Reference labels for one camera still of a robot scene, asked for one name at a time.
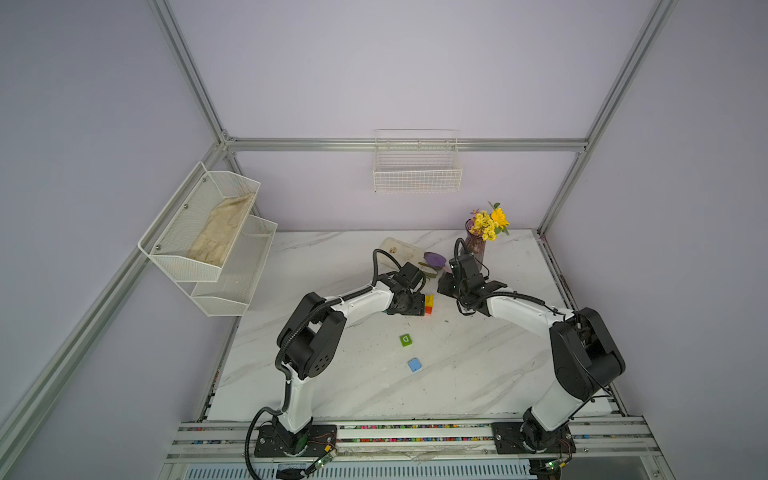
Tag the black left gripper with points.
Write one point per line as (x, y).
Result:
(418, 307)

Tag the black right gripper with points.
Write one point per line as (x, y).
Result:
(443, 284)

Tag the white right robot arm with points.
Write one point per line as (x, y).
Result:
(585, 357)

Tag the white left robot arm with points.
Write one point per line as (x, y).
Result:
(309, 340)

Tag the light blue wood block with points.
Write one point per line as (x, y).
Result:
(414, 365)

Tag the beige dirty cloth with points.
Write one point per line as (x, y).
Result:
(401, 251)

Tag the purple glass vase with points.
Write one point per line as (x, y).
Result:
(474, 243)

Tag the yellow flower bouquet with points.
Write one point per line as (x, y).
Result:
(488, 224)

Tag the white mesh lower shelf basket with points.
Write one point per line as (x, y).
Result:
(232, 294)

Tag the white mesh shelf basket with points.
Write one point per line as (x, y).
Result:
(168, 240)
(232, 294)

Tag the beige glove in basket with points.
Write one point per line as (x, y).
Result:
(218, 235)

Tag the white mesh upper shelf basket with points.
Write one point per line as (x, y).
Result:
(168, 240)

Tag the white wire wall basket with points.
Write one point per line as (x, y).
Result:
(416, 161)

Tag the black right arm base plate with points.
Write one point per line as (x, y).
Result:
(526, 437)

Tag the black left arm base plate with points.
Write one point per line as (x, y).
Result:
(310, 442)

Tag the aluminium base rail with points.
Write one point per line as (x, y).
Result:
(421, 441)

